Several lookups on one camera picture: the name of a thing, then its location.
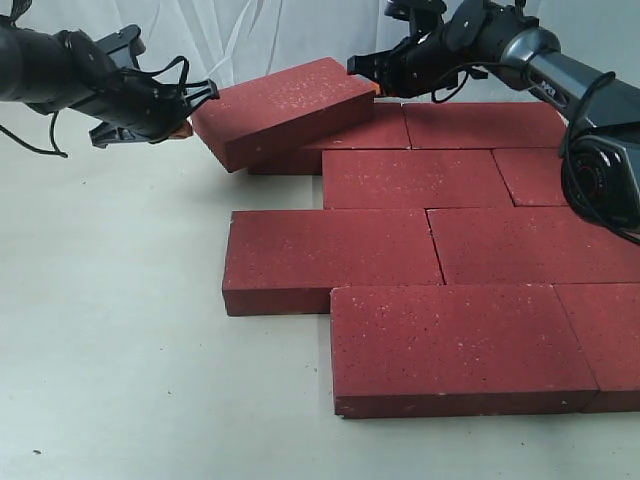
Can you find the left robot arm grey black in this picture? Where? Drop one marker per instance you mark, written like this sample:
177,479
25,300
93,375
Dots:
35,69

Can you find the white backdrop cloth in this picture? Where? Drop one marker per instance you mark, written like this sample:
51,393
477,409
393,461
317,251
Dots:
234,41

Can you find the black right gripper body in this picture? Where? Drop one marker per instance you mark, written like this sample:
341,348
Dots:
424,65

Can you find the red brick edge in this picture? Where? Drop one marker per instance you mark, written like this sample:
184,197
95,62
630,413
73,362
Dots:
532,176
605,320

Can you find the red brick under tilted one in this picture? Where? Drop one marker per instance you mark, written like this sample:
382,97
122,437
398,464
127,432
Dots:
386,130

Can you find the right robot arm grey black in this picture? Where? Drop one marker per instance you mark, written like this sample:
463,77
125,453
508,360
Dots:
600,147

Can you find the right wrist camera grey black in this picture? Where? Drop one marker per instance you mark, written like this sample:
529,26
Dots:
423,16

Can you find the large red brick front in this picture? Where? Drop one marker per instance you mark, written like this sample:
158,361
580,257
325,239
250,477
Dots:
461,350

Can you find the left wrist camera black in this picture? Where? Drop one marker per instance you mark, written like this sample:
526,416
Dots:
124,46

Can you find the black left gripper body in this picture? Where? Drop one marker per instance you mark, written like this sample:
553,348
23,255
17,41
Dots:
132,105

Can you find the red brick front right edge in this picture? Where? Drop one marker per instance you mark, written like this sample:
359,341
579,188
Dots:
605,320

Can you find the red brick far right edge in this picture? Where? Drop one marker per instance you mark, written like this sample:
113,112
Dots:
532,176

